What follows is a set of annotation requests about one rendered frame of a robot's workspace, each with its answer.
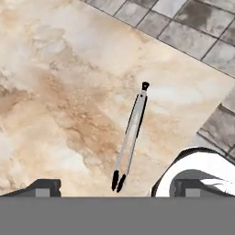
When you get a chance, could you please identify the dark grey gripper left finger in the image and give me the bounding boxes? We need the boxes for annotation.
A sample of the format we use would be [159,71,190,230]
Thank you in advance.
[1,178,62,198]

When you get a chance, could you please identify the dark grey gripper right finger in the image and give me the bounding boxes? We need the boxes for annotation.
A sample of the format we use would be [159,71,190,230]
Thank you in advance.
[169,178,234,198]

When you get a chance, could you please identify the white plate with black rim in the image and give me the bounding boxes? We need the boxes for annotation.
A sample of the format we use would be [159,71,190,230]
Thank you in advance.
[150,146,235,197]

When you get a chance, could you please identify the silver tongs with black tips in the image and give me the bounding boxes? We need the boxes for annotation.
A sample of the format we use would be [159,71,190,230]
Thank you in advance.
[110,81,151,194]

